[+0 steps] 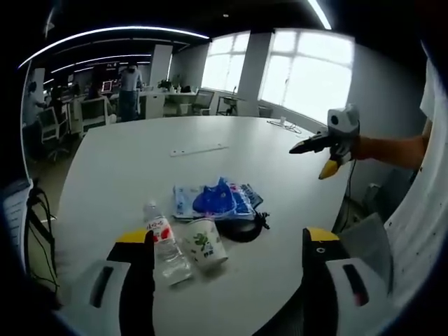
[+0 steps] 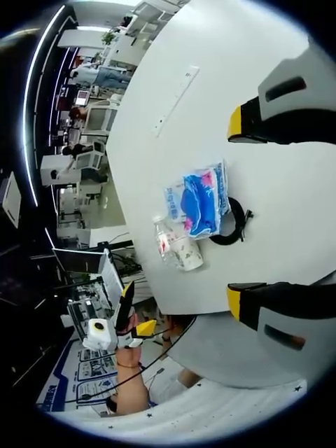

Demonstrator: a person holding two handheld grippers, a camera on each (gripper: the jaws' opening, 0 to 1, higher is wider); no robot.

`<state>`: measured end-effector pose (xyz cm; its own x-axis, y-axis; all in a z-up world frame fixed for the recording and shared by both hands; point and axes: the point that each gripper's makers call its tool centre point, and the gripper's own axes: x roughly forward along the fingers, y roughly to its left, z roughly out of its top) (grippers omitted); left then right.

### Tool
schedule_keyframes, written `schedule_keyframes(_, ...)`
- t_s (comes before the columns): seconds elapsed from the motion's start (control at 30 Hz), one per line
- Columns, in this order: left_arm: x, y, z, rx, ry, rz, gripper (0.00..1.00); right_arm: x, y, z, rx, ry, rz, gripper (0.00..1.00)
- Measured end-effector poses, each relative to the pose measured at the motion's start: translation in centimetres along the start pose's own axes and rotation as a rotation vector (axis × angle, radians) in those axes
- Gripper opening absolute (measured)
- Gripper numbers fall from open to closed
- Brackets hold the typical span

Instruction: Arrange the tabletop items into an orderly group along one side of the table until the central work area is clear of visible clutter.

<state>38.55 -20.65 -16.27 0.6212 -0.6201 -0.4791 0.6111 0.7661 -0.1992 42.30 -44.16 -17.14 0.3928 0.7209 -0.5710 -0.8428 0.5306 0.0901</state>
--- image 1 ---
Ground white paper cup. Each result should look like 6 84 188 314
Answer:
183 217 229 274

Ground black pouch with cord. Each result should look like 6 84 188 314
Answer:
219 209 271 243

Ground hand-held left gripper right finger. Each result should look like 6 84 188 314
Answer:
295 226 393 336

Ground clear plastic water bottle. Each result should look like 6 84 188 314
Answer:
142 202 194 286

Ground white table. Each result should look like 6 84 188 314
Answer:
48 115 357 336

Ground white office desk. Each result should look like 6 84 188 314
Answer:
139 87 199 119

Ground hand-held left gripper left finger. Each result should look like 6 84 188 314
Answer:
57 226 156 336

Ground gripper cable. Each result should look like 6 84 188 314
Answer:
337 159 356 234

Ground person in white shirt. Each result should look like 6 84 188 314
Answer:
383 41 448 309

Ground black cables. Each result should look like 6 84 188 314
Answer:
26 187 59 293

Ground white cable on table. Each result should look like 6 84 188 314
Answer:
267 116 302 135

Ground blue printed plastic bag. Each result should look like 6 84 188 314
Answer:
172 176 264 221

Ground white strip on table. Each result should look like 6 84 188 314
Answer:
169 144 230 158

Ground office chair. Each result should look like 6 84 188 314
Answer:
78 96 118 137
36 106 71 162
191 88 215 116

